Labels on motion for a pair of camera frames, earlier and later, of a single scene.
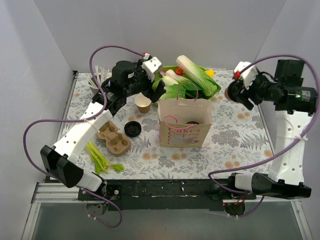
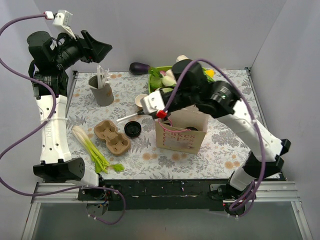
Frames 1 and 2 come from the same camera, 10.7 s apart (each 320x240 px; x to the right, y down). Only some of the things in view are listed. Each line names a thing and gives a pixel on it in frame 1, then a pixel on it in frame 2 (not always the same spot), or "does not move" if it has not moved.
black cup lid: (192, 122) → (192, 128)
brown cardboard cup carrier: (117, 143) does not move
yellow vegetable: (210, 72) does not move
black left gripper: (149, 85) → (85, 47)
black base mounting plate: (164, 195) does not move
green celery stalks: (100, 162) does not move
